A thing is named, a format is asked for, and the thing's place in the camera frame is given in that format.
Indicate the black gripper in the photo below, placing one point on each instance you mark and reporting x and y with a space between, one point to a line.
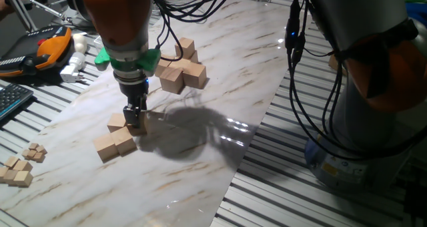
133 90

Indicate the person left forearm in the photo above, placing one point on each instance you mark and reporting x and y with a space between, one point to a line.
5 8

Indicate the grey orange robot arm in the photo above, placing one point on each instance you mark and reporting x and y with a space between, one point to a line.
116 13

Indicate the white power adapter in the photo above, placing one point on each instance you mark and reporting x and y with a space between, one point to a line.
71 70

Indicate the marble pattern table sheet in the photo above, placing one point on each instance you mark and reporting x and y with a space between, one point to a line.
150 193

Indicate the white egg-shaped object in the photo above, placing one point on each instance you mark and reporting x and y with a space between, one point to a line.
80 42

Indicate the small wooden cube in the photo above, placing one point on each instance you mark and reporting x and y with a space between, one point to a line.
32 153
41 149
33 146
25 153
39 157

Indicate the orange black teach pendant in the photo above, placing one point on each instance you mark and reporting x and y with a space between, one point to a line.
40 48

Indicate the black computer keyboard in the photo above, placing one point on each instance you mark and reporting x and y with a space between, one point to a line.
13 98

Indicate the medium wooden cube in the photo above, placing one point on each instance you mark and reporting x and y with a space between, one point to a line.
11 162
2 174
10 176
23 179
23 166

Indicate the slanted metal stand pole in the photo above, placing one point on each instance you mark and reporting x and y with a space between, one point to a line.
20 8

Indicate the blue bag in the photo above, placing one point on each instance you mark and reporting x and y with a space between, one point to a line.
417 13

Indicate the green printed camera mount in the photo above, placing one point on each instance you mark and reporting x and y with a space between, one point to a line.
150 61

